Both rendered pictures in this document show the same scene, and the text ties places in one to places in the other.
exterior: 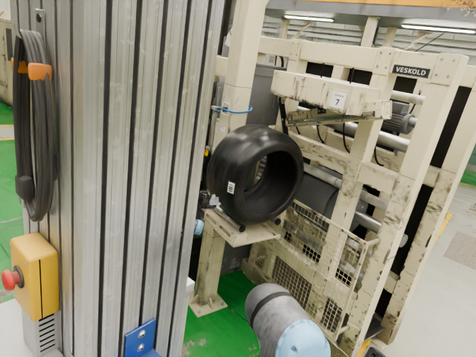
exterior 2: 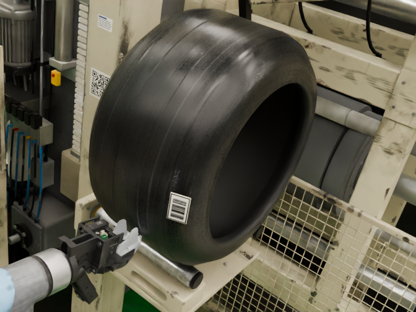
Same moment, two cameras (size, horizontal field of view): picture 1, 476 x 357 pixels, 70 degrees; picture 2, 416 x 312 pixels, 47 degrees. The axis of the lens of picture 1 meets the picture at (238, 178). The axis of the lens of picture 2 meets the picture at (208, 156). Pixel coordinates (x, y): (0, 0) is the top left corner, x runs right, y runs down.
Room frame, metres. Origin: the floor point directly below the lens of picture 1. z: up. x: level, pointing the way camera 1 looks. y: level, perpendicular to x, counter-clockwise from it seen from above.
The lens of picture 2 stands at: (0.97, 0.25, 1.70)
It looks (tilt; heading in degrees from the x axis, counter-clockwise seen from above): 29 degrees down; 340
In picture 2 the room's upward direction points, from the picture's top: 12 degrees clockwise
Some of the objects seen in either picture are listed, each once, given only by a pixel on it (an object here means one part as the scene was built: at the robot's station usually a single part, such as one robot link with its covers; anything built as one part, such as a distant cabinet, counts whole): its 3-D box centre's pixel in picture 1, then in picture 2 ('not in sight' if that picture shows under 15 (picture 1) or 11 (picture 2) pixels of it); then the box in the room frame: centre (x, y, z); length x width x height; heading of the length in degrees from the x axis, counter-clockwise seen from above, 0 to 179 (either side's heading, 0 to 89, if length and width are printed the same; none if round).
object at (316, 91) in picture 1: (320, 91); not in sight; (2.06, -0.39, 1.71); 0.61 x 0.25 x 0.15; 38
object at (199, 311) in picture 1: (204, 298); not in sight; (2.17, 0.10, 0.02); 0.27 x 0.27 x 0.04; 38
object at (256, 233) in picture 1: (241, 226); (173, 249); (1.98, -0.08, 0.80); 0.37 x 0.36 x 0.02; 128
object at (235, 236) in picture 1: (224, 224); (140, 262); (1.89, 0.03, 0.83); 0.36 x 0.09 x 0.06; 38
